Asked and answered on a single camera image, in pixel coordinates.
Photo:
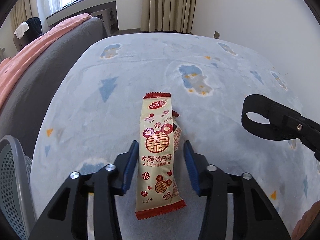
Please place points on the beige curtain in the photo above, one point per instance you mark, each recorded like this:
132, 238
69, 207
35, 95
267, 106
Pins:
20, 12
167, 15

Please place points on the person's right hand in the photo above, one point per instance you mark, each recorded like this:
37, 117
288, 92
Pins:
306, 220

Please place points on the grey bed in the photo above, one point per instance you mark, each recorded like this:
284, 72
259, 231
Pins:
24, 109

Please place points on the right beige curtain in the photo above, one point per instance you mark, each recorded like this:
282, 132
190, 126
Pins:
167, 15

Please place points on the wall socket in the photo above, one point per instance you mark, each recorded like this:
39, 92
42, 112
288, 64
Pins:
216, 35

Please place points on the pink bed cover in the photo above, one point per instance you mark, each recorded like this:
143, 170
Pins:
13, 68

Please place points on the left beige curtain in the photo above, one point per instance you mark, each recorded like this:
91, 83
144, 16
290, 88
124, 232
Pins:
20, 12

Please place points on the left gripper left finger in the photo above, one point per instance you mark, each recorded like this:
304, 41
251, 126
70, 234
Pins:
65, 216

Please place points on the grey perforated trash bin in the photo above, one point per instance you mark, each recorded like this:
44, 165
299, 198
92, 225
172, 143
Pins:
16, 201

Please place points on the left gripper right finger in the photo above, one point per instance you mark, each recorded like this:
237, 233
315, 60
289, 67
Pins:
254, 216

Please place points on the light blue patterned blanket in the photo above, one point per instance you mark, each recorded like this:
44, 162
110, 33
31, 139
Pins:
94, 115

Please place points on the red beige candy wrapper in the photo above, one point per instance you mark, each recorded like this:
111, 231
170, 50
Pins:
157, 192

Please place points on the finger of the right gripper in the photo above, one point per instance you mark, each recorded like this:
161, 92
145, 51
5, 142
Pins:
306, 130

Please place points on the white cloth on chair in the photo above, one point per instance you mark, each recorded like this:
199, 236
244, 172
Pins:
21, 30

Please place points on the small stool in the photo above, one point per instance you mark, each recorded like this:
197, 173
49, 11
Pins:
109, 19

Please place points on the grey window bench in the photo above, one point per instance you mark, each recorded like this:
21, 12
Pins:
74, 10

